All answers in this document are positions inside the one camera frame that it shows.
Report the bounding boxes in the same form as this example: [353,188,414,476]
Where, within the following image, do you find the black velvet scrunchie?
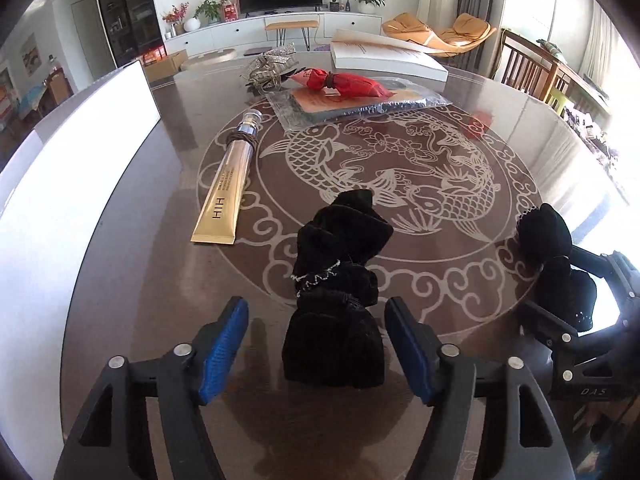
[516,203,597,333]

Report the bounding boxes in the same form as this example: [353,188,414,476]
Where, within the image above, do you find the black velvet pouch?
[282,190,394,390]

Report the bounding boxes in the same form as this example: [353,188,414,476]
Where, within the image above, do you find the gold cosmetic tube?
[191,108,262,245]

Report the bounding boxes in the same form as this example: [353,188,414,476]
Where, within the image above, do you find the wooden phone case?
[266,77,450,131]

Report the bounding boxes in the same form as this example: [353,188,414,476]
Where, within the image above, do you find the silver foil packet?
[241,44,298,93]

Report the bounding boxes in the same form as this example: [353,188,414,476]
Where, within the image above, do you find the red fabric bundle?
[290,68,394,99]

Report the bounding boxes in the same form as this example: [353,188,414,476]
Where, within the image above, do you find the white organizer box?
[1,62,160,479]

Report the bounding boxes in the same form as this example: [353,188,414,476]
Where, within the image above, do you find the wooden chair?
[490,28,574,103]

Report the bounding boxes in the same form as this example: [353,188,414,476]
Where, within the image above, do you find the cardboard box on floor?
[143,50,188,84]

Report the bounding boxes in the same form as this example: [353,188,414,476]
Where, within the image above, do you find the dining table with chairs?
[1,67,73,130]

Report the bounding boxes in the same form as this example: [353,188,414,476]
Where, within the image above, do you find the white tv cabinet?
[164,12,383,58]

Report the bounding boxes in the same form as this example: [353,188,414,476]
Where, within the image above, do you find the wooden bench hairpin legs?
[265,20,320,51]

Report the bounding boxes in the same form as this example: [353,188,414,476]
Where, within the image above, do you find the red flower vase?
[163,2,189,37]

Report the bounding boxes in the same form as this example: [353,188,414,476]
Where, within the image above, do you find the white flat box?
[330,29,448,82]

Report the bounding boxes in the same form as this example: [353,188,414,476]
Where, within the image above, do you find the orange lounge chair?
[382,13,496,58]

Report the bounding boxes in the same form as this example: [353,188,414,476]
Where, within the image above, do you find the green potted plant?
[194,0,226,24]

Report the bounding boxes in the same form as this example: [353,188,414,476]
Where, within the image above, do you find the black display cabinet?
[96,0,164,67]

